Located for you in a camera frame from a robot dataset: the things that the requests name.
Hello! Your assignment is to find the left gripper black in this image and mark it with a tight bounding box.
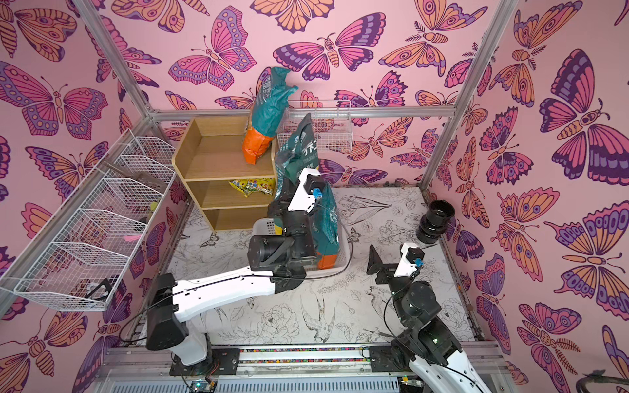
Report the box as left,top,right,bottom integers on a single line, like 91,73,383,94
260,178,313,270

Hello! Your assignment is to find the teal orange fertilizer bag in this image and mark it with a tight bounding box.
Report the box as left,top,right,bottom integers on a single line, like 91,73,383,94
242,67,298,165
311,188,340,270

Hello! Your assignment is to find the white plastic basket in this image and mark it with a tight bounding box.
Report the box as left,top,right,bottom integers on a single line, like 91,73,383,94
252,219,353,279

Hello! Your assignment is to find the yellow snack bag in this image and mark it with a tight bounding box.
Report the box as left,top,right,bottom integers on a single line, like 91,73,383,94
229,178,275,197

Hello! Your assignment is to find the dark green yellow fertilizer bag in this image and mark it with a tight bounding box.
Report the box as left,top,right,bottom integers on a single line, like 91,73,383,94
275,114,319,199

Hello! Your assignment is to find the black camera lens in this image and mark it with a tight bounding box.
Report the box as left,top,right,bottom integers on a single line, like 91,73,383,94
416,200,455,245

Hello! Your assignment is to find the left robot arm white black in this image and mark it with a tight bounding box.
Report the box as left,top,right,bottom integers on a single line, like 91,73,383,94
145,169,327,366

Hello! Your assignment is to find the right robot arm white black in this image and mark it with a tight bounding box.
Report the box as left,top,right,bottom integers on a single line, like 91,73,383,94
366,242,491,392

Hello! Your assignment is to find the wooden shelf unit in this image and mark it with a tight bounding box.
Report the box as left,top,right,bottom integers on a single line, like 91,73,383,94
172,115,278,231

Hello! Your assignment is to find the pink item in rack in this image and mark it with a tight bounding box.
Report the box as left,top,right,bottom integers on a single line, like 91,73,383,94
123,234,142,242

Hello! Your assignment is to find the black item in rack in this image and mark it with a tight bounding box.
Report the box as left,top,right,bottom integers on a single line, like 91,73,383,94
85,278,113,301

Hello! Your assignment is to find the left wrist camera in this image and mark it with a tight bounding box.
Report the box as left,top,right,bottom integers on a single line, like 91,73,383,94
288,168,327,213

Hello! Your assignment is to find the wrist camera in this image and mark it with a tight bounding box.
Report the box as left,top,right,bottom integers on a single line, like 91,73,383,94
288,168,327,213
394,242,425,278

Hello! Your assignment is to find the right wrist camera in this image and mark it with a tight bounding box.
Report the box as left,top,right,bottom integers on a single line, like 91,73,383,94
394,242,425,278

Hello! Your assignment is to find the small white wire basket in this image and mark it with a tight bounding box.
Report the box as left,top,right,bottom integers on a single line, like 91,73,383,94
276,96,353,154

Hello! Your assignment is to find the long white wire basket rack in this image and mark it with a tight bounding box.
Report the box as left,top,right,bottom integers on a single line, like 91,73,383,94
1,129,176,312

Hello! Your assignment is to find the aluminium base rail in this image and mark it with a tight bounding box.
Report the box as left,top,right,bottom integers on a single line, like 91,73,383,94
97,343,512,379

